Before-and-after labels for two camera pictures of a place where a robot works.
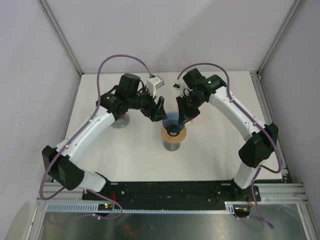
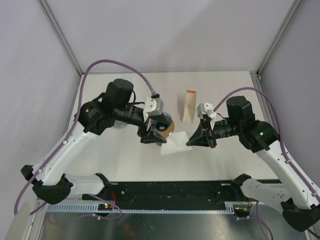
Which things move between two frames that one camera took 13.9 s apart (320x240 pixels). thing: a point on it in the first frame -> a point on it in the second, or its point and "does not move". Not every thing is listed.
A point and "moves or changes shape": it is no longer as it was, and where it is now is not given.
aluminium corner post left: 46,8 does not move
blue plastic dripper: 172,124 moves or changes shape
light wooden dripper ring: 173,139 -> 166,133
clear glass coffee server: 121,123 does not move
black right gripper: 183,110 -> 202,136
